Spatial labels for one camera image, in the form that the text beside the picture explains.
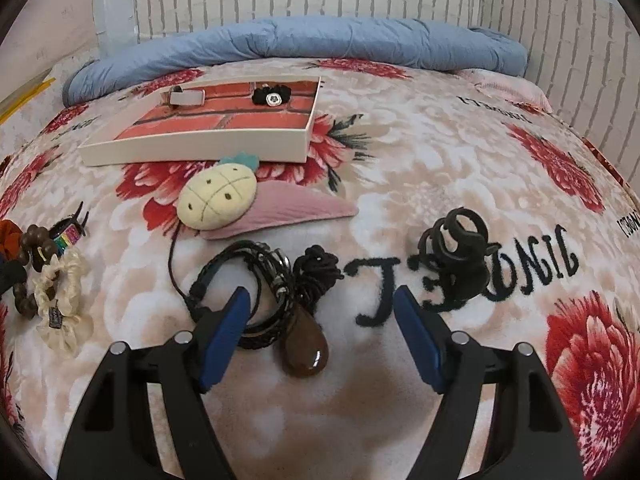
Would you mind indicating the pink floral pillow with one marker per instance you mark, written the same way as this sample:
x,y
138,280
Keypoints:
x,y
515,92

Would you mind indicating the yellow strip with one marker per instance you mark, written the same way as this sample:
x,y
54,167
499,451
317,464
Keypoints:
x,y
30,95

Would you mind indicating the dark blue scrunchie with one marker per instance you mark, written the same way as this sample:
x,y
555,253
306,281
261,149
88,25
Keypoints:
x,y
10,277

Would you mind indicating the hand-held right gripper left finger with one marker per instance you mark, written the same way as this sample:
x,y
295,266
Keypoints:
x,y
225,340

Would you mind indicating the black claw hair clip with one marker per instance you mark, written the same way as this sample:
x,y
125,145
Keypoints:
x,y
460,260

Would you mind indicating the floral printed blanket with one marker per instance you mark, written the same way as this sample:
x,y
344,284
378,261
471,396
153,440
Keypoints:
x,y
400,160

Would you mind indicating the white hair clip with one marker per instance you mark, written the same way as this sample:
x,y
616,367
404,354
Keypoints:
x,y
187,97

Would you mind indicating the cream scrunchie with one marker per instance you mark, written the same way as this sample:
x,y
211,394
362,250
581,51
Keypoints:
x,y
70,280

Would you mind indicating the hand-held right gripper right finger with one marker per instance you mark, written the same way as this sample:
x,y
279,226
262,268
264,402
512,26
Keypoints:
x,y
417,340

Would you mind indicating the clear plastic container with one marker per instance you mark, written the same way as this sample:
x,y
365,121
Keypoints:
x,y
112,10

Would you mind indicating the white tray with brick lining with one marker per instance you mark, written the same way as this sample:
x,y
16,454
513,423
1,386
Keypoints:
x,y
200,120

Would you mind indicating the orange scrunchie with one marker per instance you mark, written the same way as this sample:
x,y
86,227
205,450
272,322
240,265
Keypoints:
x,y
10,232

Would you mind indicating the blue quilt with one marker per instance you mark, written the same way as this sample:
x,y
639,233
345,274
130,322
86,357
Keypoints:
x,y
300,40

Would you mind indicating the rainbow striped hair clip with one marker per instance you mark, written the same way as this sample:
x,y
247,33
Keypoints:
x,y
67,236

